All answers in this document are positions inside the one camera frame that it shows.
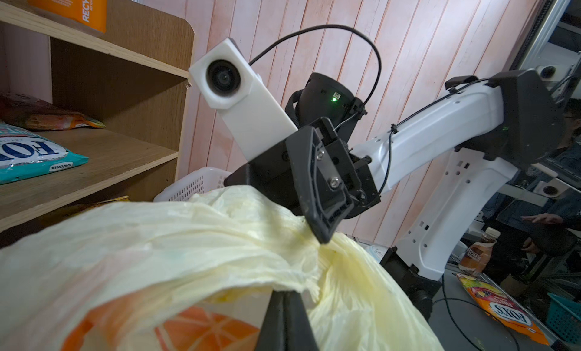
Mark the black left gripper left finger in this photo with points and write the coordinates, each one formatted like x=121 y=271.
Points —
x=272 y=332

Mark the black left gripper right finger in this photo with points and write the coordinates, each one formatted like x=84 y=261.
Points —
x=298 y=334

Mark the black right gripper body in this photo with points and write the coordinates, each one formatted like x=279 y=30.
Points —
x=313 y=174

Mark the orange-print plastic grocery bag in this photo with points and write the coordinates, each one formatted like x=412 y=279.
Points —
x=196 y=275

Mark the white plastic basket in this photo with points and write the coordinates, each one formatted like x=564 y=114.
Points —
x=199 y=181

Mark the brown drink bottle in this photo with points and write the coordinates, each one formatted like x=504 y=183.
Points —
x=478 y=254

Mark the orange Fox's snack packet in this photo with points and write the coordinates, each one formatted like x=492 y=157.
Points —
x=496 y=302

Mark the wooden three-tier shelf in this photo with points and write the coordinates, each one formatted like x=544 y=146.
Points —
x=134 y=79

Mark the person at desk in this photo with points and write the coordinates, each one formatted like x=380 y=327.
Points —
x=509 y=215

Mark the teal plastic basket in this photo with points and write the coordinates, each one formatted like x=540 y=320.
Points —
x=563 y=318

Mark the orange soda can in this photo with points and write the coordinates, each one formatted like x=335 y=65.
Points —
x=89 y=16

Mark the Fox's candy bag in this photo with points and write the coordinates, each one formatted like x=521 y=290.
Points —
x=27 y=155

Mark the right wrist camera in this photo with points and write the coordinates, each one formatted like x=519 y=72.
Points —
x=229 y=85

